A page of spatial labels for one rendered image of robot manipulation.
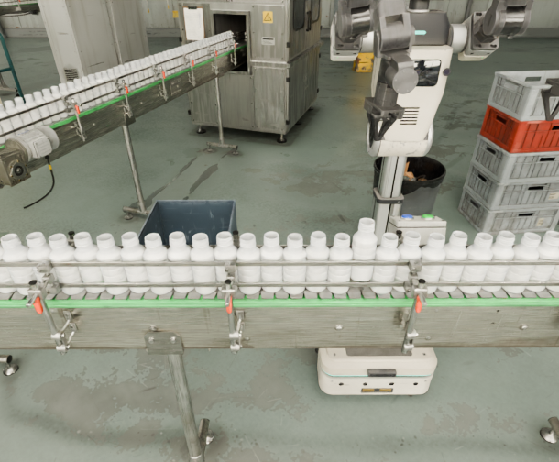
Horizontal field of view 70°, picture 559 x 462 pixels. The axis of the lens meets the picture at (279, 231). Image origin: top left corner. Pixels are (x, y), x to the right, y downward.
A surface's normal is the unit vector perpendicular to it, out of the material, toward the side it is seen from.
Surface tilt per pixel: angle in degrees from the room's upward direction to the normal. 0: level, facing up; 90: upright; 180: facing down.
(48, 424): 0
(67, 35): 90
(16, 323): 90
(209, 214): 90
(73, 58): 90
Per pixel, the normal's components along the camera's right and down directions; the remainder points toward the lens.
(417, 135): 0.00, 0.55
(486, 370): 0.00, -0.83
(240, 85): -0.30, 0.52
